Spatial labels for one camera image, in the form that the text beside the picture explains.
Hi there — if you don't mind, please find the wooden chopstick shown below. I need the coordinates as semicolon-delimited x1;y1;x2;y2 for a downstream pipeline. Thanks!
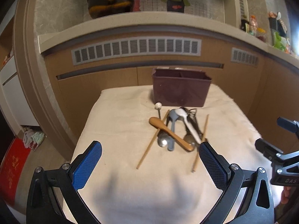
192;114;209;173
136;109;170;170

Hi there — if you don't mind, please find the dark metal spoon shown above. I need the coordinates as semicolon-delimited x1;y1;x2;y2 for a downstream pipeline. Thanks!
182;107;197;149

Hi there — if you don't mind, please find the white ball handle metal spoon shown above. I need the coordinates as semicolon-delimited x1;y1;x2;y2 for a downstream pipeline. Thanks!
155;102;168;148

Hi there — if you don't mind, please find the grey blue plastic spoon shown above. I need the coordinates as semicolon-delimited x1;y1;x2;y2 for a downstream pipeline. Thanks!
167;109;179;151

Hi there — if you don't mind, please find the wooden spoon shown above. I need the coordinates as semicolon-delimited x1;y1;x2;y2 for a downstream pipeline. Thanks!
149;117;194;152

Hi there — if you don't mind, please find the black metal peeler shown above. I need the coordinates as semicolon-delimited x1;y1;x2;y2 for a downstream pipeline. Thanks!
187;108;203;140

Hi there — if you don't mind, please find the black rack with utensils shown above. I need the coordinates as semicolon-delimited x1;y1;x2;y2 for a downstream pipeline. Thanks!
268;12;287;38

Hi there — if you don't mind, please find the person's right hand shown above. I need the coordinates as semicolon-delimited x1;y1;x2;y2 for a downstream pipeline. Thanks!
280;187;292;205

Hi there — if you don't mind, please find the white table cloth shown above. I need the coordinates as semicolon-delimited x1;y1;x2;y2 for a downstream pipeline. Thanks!
74;84;272;223

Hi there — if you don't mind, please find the red mat on floor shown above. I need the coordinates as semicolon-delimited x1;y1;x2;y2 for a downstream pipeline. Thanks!
1;138;30;206

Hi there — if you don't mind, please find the dark purple utensil caddy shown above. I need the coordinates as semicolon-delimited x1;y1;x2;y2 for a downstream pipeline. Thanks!
152;68;212;108

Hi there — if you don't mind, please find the small grey vent grille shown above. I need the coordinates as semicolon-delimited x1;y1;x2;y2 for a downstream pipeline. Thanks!
231;48;258;67

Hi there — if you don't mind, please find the green packaging on counter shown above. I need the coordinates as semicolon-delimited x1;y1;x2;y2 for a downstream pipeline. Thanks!
273;31;290;54

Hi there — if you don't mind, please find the long grey vent grille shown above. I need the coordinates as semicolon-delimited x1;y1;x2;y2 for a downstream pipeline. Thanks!
71;36;202;66

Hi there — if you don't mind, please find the orange bottle on counter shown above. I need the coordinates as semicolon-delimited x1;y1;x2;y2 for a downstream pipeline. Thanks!
249;15;258;36

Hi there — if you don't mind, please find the black orange pot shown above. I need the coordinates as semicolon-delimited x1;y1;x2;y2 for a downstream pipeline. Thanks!
87;0;135;19

